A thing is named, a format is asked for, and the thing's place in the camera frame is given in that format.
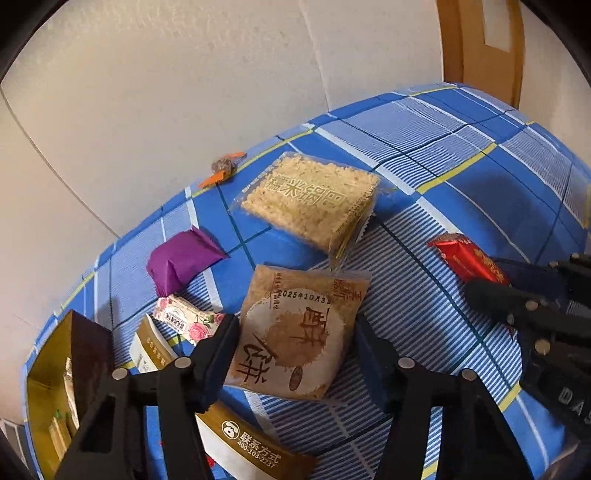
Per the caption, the red patterned snack packet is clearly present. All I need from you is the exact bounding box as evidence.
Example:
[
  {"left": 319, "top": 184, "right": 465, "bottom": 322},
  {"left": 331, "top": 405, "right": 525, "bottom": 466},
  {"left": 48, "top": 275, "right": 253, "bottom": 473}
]
[{"left": 427, "top": 233, "right": 510, "bottom": 286}]

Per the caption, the long brown white snack bar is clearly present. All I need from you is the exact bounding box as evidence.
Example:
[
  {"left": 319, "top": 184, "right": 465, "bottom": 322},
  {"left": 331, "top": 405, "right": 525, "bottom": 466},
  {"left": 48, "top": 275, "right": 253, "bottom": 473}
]
[{"left": 129, "top": 314, "right": 317, "bottom": 479}]

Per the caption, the rice cracker clear pack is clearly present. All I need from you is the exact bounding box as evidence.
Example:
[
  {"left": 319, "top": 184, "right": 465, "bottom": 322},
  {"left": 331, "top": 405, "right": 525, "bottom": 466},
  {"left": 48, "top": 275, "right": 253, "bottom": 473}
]
[{"left": 232, "top": 152, "right": 383, "bottom": 270}]

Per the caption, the purple snack pouch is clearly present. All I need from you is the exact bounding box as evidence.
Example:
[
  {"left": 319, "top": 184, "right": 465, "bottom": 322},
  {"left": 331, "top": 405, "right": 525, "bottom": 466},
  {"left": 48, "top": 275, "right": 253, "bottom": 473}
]
[{"left": 146, "top": 226, "right": 228, "bottom": 297}]

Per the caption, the orange-ended clear candy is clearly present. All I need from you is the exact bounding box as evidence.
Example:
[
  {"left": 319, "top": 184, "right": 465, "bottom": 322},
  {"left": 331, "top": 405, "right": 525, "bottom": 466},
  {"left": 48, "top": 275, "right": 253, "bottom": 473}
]
[{"left": 198, "top": 152, "right": 246, "bottom": 188}]

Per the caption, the gold tin box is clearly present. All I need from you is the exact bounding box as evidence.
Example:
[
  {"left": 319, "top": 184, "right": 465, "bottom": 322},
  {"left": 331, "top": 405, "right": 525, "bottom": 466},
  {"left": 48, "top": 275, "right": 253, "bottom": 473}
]
[{"left": 25, "top": 310, "right": 114, "bottom": 479}]

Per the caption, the wooden door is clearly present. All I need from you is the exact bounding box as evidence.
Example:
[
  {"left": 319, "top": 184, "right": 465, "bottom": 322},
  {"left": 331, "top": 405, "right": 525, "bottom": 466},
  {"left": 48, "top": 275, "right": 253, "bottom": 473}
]
[{"left": 437, "top": 1, "right": 525, "bottom": 108}]

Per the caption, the blue plaid tablecloth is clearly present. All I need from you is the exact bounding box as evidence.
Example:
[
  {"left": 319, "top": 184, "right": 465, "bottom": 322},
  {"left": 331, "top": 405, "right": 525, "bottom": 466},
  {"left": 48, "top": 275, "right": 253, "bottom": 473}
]
[{"left": 22, "top": 83, "right": 590, "bottom": 476}]

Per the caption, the round pastry brown packet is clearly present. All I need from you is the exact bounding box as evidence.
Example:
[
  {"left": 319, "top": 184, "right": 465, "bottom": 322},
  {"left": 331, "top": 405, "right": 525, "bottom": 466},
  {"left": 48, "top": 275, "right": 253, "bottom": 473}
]
[{"left": 224, "top": 265, "right": 372, "bottom": 401}]

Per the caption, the pink floral snack packet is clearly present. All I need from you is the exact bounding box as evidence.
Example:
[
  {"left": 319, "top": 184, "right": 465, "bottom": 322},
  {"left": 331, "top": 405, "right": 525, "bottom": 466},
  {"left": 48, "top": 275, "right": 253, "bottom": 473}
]
[{"left": 153, "top": 295, "right": 224, "bottom": 345}]

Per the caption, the cracker pack with green ends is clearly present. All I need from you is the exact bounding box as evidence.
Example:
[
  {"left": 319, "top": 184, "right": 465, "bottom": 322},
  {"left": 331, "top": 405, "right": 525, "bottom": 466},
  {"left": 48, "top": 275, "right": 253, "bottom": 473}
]
[{"left": 48, "top": 409, "right": 79, "bottom": 461}]

